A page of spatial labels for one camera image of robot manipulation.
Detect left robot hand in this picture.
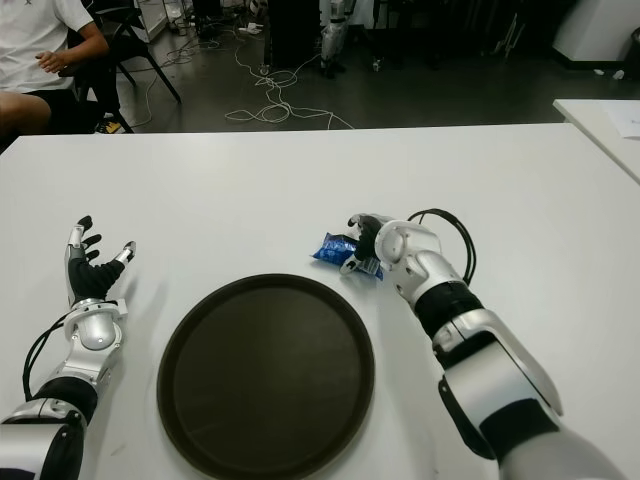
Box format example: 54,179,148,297
63,215,138,308

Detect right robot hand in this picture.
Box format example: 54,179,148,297
339,212,401,276

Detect blue Oreo packet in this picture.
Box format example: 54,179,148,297
308,231,385,281

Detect round dark brown tray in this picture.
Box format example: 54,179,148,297
156,273,376,480

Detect silver humanoid robot legs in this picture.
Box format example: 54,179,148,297
319,0,357,77

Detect black folding chair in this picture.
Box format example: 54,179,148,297
57,0,183,134

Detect silver metal stand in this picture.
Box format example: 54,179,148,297
492,12,527,59

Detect seated person in white shirt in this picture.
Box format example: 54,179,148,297
0,0,110,142

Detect white side table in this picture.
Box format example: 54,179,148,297
552,98,640,184

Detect white paper sheet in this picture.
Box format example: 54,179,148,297
607,106,640,140

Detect white cabinet with black base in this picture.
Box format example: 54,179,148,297
552,0,640,76

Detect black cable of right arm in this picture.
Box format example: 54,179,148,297
407,208,479,287

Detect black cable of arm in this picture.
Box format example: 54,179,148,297
20,314,77,402
407,208,479,287

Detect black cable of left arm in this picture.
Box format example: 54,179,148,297
20,314,77,402

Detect white cable on floor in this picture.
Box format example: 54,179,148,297
224,29,355,130

